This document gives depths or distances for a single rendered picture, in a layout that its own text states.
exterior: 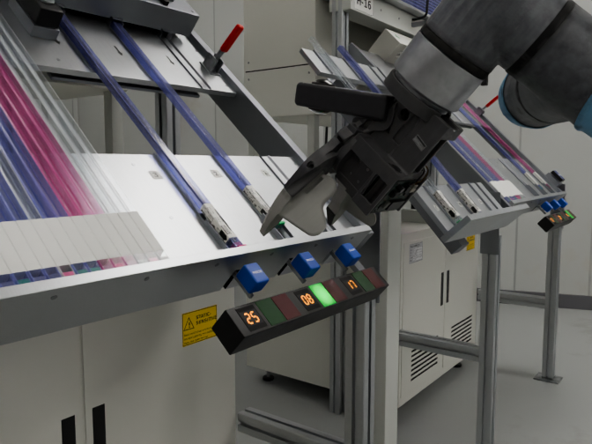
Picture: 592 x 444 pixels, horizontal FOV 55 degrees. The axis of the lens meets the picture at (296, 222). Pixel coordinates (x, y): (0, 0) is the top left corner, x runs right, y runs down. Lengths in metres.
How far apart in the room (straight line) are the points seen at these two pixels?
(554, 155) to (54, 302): 3.26
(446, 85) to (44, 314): 0.41
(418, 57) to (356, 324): 0.59
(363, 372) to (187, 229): 0.46
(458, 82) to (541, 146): 3.07
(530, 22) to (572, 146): 3.09
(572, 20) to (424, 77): 0.12
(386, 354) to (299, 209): 0.76
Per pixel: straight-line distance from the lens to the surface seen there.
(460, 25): 0.52
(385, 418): 1.34
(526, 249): 3.62
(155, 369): 1.06
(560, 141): 3.60
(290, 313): 0.71
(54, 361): 0.94
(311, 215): 0.56
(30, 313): 0.55
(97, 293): 0.57
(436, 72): 0.52
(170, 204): 0.72
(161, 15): 1.13
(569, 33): 0.53
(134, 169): 0.75
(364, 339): 1.01
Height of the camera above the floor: 0.84
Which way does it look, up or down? 6 degrees down
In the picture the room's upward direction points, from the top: straight up
